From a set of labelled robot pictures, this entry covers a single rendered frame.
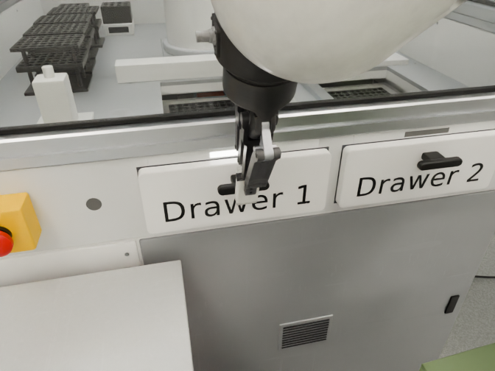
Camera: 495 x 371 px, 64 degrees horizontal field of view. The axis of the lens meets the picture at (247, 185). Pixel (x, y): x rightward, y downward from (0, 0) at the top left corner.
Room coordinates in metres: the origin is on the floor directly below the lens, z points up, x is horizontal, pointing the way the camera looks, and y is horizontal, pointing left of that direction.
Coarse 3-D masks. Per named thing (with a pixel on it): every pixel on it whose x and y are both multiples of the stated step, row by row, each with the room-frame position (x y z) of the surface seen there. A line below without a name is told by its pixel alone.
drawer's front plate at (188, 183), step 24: (144, 168) 0.49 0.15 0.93; (168, 168) 0.49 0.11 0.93; (192, 168) 0.49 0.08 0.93; (216, 168) 0.49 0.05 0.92; (288, 168) 0.52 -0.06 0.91; (312, 168) 0.53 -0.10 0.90; (144, 192) 0.47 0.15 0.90; (168, 192) 0.48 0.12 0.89; (192, 192) 0.49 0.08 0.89; (216, 192) 0.49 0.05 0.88; (264, 192) 0.51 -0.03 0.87; (288, 192) 0.52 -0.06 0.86; (312, 192) 0.53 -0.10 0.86; (168, 216) 0.48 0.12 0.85; (216, 216) 0.49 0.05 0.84; (240, 216) 0.50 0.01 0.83; (264, 216) 0.51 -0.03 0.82
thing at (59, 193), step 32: (480, 128) 0.61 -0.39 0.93; (128, 160) 0.49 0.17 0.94; (160, 160) 0.50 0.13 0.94; (192, 160) 0.51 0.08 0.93; (0, 192) 0.45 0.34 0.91; (32, 192) 0.46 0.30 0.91; (64, 192) 0.47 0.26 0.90; (96, 192) 0.48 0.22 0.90; (128, 192) 0.48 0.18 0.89; (64, 224) 0.46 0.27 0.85; (96, 224) 0.47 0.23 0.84; (128, 224) 0.48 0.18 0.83; (224, 224) 0.51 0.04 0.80
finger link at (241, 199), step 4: (244, 180) 0.44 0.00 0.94; (240, 184) 0.44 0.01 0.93; (244, 184) 0.44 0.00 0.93; (236, 188) 0.45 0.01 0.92; (240, 188) 0.44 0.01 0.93; (256, 188) 0.45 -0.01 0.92; (236, 192) 0.45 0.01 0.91; (240, 192) 0.44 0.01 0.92; (244, 192) 0.44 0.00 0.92; (256, 192) 0.45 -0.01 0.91; (236, 196) 0.45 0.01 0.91; (240, 196) 0.45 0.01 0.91; (244, 196) 0.45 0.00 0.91; (248, 196) 0.45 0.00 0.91; (252, 196) 0.45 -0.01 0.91; (256, 196) 0.45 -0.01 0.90; (236, 200) 0.45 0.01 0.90; (240, 200) 0.45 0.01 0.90; (244, 200) 0.45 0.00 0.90; (248, 200) 0.45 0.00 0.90; (252, 200) 0.45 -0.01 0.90; (256, 200) 0.46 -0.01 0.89; (236, 204) 0.45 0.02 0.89; (240, 204) 0.45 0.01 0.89; (244, 204) 0.45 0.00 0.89
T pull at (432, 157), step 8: (424, 152) 0.56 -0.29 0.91; (432, 152) 0.56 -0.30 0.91; (424, 160) 0.54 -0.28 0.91; (432, 160) 0.54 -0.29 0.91; (440, 160) 0.54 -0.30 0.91; (448, 160) 0.54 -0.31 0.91; (456, 160) 0.54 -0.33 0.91; (424, 168) 0.53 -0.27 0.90; (432, 168) 0.53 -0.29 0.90; (440, 168) 0.54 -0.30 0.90
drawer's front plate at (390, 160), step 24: (360, 144) 0.56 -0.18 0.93; (384, 144) 0.56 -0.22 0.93; (408, 144) 0.56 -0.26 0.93; (432, 144) 0.57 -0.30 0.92; (456, 144) 0.58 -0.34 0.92; (480, 144) 0.59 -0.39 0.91; (360, 168) 0.54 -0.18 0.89; (384, 168) 0.55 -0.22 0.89; (408, 168) 0.56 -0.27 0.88; (456, 168) 0.58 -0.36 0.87; (360, 192) 0.55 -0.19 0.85; (384, 192) 0.56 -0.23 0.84; (408, 192) 0.57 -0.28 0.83; (432, 192) 0.58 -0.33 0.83
